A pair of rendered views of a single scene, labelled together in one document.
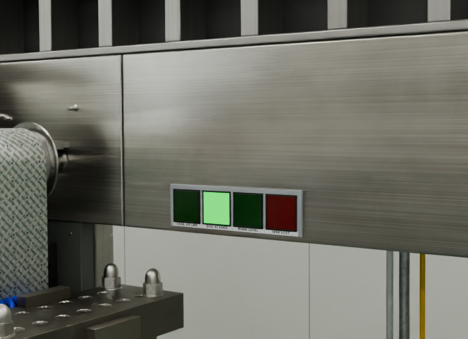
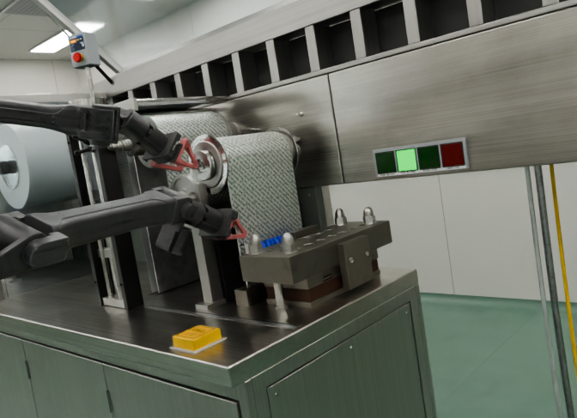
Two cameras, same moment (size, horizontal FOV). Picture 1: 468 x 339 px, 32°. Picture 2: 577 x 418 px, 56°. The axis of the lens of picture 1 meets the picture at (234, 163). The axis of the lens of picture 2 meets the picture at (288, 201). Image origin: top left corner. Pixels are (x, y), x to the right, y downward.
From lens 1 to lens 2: 16 cm
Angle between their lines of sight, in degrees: 9
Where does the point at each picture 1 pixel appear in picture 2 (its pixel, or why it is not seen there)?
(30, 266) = (290, 215)
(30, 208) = (286, 179)
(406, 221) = (543, 144)
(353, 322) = (480, 250)
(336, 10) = (474, 13)
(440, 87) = (557, 49)
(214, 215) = (405, 165)
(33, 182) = (285, 163)
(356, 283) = (478, 223)
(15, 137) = (270, 136)
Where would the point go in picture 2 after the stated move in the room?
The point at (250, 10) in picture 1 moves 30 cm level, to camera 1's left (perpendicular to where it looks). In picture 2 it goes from (412, 26) to (287, 50)
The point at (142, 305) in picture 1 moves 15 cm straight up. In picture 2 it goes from (367, 229) to (358, 170)
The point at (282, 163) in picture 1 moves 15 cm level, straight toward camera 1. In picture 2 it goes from (448, 123) to (455, 121)
